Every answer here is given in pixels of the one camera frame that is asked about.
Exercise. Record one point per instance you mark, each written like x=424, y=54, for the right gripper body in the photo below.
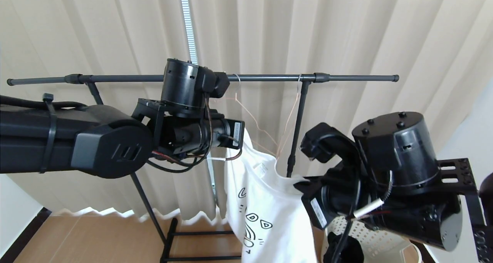
x=335, y=195

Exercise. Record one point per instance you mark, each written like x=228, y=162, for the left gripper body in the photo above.
x=192, y=134

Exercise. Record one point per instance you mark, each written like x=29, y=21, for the pink clothes hanger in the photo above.
x=256, y=123
x=294, y=106

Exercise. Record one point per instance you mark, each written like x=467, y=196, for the white printed t-shirt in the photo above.
x=269, y=201

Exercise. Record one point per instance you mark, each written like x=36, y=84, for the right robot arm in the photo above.
x=400, y=151

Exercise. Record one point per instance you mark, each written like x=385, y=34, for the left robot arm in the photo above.
x=57, y=139

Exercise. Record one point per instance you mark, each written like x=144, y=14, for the white laundry basket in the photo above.
x=381, y=240

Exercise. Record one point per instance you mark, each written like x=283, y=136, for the black clothes rack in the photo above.
x=115, y=78

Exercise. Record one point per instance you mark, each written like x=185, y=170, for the black garment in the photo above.
x=350, y=251

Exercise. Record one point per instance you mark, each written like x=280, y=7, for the beige curtain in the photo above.
x=346, y=32

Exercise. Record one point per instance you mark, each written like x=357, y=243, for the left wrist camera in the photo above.
x=218, y=84

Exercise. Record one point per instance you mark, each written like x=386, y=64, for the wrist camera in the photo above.
x=218, y=84
x=319, y=139

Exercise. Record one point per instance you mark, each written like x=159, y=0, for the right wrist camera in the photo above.
x=319, y=139

